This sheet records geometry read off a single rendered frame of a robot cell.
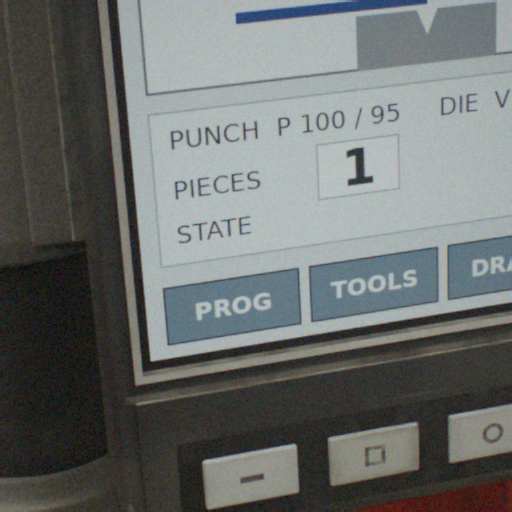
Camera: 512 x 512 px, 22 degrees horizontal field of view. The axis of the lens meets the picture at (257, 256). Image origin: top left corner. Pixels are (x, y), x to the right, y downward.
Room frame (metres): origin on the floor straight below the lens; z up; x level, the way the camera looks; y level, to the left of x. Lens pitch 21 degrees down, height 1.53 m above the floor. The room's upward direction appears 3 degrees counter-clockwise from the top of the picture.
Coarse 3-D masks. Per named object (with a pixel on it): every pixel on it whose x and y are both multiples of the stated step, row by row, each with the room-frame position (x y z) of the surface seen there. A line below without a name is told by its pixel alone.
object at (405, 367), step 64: (64, 0) 0.46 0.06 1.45; (64, 64) 0.54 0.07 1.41; (64, 128) 0.54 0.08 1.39; (128, 128) 0.44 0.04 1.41; (128, 192) 0.44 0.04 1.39; (128, 256) 0.44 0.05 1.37; (128, 320) 0.44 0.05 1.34; (448, 320) 0.47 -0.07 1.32; (128, 384) 0.44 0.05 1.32; (192, 384) 0.44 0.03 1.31; (256, 384) 0.45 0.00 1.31; (320, 384) 0.45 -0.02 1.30; (384, 384) 0.46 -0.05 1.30; (448, 384) 0.47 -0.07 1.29; (128, 448) 0.44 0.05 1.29; (192, 448) 0.44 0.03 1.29; (256, 448) 0.45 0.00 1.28; (320, 448) 0.45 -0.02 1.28; (384, 448) 0.46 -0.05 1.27; (448, 448) 0.47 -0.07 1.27
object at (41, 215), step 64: (0, 0) 0.54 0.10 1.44; (0, 64) 0.54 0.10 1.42; (0, 128) 0.54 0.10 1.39; (0, 192) 0.54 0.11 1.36; (64, 192) 0.54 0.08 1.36; (0, 256) 0.54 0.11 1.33; (64, 256) 0.55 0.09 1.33; (0, 320) 0.54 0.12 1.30; (64, 320) 0.55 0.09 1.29; (0, 384) 0.54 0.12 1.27; (64, 384) 0.55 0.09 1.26; (0, 448) 0.55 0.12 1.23; (64, 448) 0.55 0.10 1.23
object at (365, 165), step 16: (320, 144) 0.46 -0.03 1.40; (336, 144) 0.46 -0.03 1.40; (352, 144) 0.46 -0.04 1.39; (368, 144) 0.46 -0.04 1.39; (384, 144) 0.46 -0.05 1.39; (320, 160) 0.46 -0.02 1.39; (336, 160) 0.46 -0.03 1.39; (352, 160) 0.46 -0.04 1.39; (368, 160) 0.46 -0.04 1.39; (384, 160) 0.46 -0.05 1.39; (320, 176) 0.46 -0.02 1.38; (336, 176) 0.46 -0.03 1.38; (352, 176) 0.46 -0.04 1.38; (368, 176) 0.46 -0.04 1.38; (384, 176) 0.46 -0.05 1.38; (320, 192) 0.46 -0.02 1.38; (336, 192) 0.46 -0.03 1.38; (352, 192) 0.46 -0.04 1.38; (368, 192) 0.46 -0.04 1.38
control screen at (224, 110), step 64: (128, 0) 0.44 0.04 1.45; (192, 0) 0.45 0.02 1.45; (256, 0) 0.45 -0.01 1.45; (320, 0) 0.46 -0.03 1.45; (384, 0) 0.46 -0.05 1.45; (448, 0) 0.47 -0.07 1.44; (128, 64) 0.44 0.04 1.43; (192, 64) 0.45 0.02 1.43; (256, 64) 0.45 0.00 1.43; (320, 64) 0.46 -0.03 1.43; (384, 64) 0.46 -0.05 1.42; (448, 64) 0.47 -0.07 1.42; (192, 128) 0.45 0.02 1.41; (256, 128) 0.45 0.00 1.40; (320, 128) 0.46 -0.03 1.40; (384, 128) 0.46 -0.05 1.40; (448, 128) 0.47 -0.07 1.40; (192, 192) 0.45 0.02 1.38; (256, 192) 0.45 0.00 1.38; (384, 192) 0.46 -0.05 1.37; (448, 192) 0.47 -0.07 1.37; (192, 256) 0.45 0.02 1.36; (256, 256) 0.45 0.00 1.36; (320, 256) 0.46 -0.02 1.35; (384, 256) 0.46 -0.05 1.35; (448, 256) 0.47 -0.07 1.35; (192, 320) 0.45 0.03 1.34; (256, 320) 0.45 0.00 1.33; (320, 320) 0.46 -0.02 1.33; (384, 320) 0.46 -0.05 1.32
